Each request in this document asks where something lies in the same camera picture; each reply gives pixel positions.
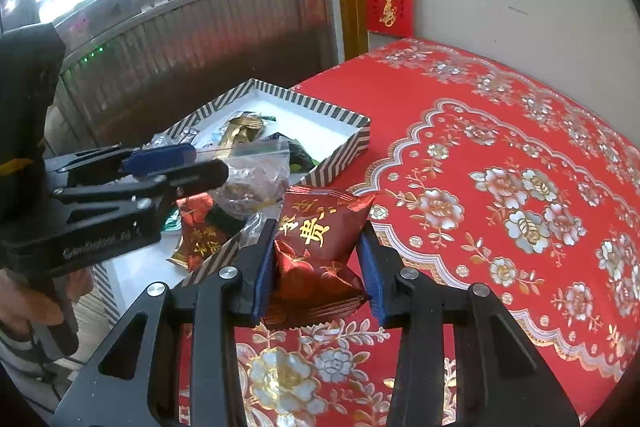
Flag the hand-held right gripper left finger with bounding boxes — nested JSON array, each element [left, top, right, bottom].
[[52, 218, 279, 427]]

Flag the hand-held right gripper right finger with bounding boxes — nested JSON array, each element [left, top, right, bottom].
[[356, 223, 581, 427]]

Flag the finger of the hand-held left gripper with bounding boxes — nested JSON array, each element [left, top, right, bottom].
[[50, 158, 230, 212], [44, 143, 197, 180]]

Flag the red gold-print snack packet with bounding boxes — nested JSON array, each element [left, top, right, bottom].
[[262, 187, 377, 330], [166, 193, 231, 273]]

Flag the clear bag of dates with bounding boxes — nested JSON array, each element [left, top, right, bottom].
[[197, 141, 292, 233]]

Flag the gold snack packet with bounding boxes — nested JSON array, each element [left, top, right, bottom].
[[215, 116, 266, 148]]

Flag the green black snack packet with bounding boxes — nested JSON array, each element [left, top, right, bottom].
[[265, 132, 321, 172]]

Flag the striped white cardboard box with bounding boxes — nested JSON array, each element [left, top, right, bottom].
[[92, 78, 372, 323]]

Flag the person's left hand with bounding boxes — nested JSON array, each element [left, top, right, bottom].
[[0, 267, 96, 334]]

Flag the wooden slatted panel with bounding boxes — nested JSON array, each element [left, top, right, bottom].
[[45, 0, 341, 148]]

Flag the red floral tablecloth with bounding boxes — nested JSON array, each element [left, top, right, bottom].
[[177, 38, 640, 427]]

